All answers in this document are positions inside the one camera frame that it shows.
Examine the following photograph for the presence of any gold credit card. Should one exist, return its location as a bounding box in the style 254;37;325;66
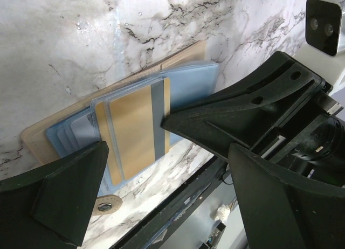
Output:
90;76;170;185

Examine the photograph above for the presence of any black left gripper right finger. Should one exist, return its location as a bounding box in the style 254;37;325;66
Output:
228;144;344;248

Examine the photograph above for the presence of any beige card holder wallet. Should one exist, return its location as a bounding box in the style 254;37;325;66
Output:
21;41;219;216

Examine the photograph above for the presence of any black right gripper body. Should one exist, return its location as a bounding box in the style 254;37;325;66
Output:
253;91;344;187

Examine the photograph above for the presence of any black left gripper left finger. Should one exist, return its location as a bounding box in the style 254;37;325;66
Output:
1;141;109;248

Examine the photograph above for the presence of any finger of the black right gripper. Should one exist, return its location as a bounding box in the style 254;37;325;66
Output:
162;51;332;158

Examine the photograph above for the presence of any black table front rail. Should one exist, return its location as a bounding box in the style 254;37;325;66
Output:
112;157;236;248

